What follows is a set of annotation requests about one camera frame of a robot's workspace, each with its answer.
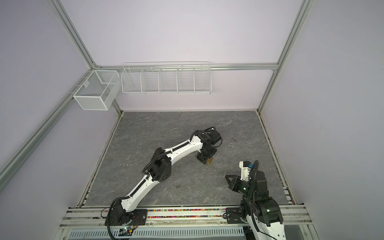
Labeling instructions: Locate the brass padlock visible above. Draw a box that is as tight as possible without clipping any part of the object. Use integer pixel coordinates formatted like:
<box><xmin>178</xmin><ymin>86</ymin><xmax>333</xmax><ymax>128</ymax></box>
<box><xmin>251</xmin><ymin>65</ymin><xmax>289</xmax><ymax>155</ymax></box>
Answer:
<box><xmin>206</xmin><ymin>157</ymin><xmax>214</xmax><ymax>165</ymax></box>

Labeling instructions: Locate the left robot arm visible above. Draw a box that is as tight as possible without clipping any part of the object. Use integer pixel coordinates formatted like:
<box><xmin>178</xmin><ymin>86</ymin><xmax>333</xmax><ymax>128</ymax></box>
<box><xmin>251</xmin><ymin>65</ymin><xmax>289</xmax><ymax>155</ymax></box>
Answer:
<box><xmin>105</xmin><ymin>127</ymin><xmax>223</xmax><ymax>227</ymax></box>

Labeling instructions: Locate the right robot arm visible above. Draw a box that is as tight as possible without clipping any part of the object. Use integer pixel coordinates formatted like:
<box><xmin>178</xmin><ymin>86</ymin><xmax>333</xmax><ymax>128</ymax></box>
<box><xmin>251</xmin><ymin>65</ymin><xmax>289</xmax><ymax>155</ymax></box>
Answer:
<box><xmin>223</xmin><ymin>160</ymin><xmax>286</xmax><ymax>240</ymax></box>

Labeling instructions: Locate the white mesh box basket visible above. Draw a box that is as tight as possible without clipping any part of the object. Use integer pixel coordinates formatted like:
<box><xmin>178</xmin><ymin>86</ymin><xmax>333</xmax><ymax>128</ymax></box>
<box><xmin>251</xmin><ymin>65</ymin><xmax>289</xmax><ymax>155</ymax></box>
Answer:
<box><xmin>74</xmin><ymin>70</ymin><xmax>122</xmax><ymax>111</ymax></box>

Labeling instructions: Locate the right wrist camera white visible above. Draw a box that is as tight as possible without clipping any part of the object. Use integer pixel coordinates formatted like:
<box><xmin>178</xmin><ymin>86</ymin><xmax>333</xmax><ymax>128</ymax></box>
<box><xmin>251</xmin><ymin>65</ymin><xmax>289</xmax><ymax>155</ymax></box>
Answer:
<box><xmin>239</xmin><ymin>161</ymin><xmax>253</xmax><ymax>182</ymax></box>

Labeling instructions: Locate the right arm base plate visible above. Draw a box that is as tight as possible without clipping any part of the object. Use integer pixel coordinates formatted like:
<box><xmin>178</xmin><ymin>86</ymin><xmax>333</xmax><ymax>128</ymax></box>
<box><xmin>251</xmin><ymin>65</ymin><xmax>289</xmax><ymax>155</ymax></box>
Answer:
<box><xmin>223</xmin><ymin>207</ymin><xmax>248</xmax><ymax>224</ymax></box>

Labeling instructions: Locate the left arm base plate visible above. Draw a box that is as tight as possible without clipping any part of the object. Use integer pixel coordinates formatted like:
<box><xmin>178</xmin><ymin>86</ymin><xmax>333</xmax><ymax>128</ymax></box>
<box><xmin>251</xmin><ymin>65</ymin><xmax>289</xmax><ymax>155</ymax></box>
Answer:
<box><xmin>105</xmin><ymin>209</ymin><xmax>148</xmax><ymax>226</ymax></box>

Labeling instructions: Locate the white wire shelf basket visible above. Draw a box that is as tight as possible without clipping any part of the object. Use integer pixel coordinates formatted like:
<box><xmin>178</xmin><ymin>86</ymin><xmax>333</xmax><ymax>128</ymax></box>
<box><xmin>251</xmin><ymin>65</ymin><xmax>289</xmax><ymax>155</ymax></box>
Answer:
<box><xmin>121</xmin><ymin>62</ymin><xmax>212</xmax><ymax>94</ymax></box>

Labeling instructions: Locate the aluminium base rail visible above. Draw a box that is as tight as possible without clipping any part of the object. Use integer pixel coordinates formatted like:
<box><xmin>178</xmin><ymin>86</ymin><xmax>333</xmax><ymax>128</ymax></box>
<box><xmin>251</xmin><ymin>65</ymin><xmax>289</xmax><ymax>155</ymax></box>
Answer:
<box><xmin>59</xmin><ymin>205</ymin><xmax>313</xmax><ymax>229</ymax></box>

